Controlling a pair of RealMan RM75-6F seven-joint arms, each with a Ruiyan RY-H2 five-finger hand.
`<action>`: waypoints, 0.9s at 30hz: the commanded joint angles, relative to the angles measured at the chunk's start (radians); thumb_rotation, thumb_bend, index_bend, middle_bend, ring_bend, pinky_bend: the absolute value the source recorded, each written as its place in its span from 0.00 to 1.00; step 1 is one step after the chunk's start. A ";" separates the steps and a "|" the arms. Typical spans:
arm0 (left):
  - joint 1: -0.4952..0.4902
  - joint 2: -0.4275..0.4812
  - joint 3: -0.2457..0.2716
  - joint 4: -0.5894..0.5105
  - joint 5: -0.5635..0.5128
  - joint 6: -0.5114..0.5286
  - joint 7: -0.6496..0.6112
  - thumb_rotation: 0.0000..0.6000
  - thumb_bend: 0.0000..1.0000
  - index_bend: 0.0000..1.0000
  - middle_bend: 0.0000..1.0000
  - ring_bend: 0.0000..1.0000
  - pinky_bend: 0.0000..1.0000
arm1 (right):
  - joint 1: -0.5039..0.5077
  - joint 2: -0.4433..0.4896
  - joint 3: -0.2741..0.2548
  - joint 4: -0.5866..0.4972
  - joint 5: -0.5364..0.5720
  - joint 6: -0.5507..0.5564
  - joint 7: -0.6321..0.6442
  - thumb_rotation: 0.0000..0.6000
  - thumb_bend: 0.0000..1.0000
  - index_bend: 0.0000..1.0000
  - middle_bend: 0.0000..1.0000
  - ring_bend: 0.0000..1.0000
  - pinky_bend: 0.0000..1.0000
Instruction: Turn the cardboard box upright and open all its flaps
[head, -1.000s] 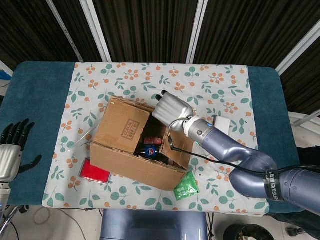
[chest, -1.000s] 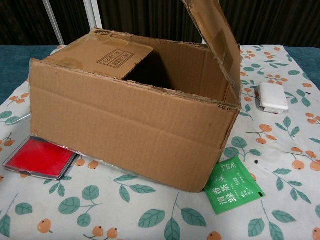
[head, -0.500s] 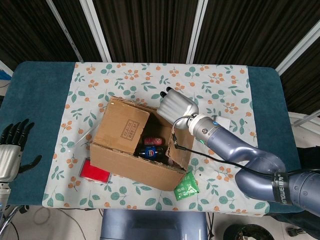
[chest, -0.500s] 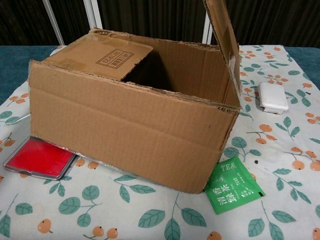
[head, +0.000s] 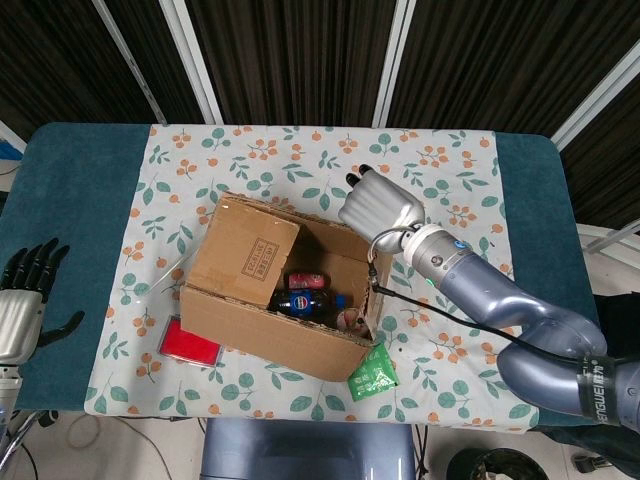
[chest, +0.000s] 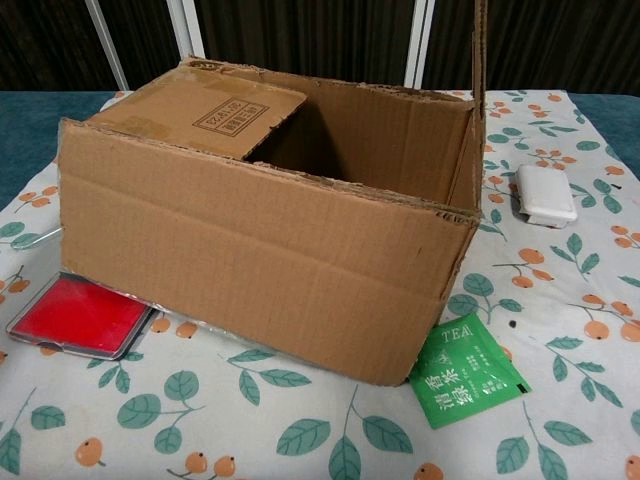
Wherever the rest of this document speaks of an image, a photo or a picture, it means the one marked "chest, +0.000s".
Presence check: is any brown cardboard box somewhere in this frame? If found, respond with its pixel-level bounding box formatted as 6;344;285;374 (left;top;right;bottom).
55;0;489;389

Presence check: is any green tea sachet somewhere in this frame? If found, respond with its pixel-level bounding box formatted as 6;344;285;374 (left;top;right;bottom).
408;312;532;430

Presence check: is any white plastic case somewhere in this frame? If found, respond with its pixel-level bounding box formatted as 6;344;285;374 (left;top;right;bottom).
514;163;579;230

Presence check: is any floral leaf tablecloth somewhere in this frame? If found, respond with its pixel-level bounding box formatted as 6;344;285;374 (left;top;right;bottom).
0;88;640;480

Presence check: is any red ink pad case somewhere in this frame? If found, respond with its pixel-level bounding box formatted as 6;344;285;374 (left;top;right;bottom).
5;271;155;361

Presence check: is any teal table cover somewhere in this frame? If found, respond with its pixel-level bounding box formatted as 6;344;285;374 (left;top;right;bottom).
0;88;640;211

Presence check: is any white partition frame post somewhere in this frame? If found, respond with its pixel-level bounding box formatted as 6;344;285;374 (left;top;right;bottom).
84;0;129;92
407;0;436;91
167;0;207;64

